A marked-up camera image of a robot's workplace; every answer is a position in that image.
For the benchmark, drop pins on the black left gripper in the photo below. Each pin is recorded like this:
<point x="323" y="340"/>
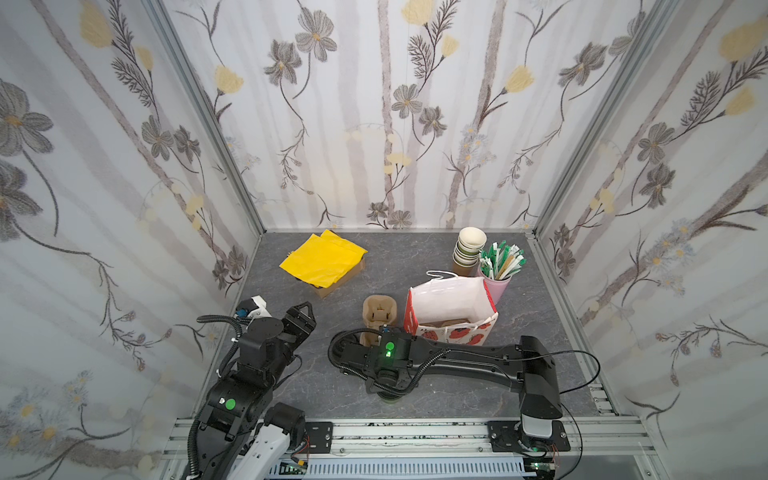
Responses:
<point x="294" y="324"/>

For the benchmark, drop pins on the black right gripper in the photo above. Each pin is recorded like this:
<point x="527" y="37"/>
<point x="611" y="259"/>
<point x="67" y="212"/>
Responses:
<point x="372" y="335"/>

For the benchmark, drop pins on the brown pulp cup carrier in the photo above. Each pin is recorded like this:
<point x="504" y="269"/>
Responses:
<point x="378" y="311"/>

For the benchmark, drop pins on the red white paper bag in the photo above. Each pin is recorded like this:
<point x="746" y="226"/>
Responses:
<point x="449" y="296"/>

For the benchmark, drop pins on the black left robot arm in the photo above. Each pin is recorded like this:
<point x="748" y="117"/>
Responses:
<point x="247" y="378"/>

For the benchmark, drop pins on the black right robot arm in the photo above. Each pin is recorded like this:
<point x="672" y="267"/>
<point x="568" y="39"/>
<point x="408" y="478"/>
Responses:
<point x="525" y="368"/>

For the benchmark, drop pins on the brown cardboard napkin box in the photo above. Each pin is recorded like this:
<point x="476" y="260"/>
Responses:
<point x="352" y="273"/>

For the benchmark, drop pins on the yellow napkin stack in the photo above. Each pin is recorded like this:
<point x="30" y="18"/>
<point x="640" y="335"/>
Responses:
<point x="323" y="259"/>

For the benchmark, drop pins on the stack of paper cups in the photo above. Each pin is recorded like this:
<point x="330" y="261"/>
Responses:
<point x="467" y="251"/>

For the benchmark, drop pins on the pink straw holder cup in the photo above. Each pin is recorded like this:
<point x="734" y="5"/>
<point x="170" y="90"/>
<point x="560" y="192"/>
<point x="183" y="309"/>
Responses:
<point x="496" y="288"/>

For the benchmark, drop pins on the green white wrapped straws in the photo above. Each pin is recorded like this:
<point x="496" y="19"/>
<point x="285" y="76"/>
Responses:
<point x="501" y="261"/>

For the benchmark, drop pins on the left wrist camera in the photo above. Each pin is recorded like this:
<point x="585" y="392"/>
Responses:
<point x="251" y="308"/>

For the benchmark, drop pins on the aluminium mounting rail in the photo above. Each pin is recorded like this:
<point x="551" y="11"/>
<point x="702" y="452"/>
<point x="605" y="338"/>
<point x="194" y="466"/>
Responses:
<point x="605" y="447"/>

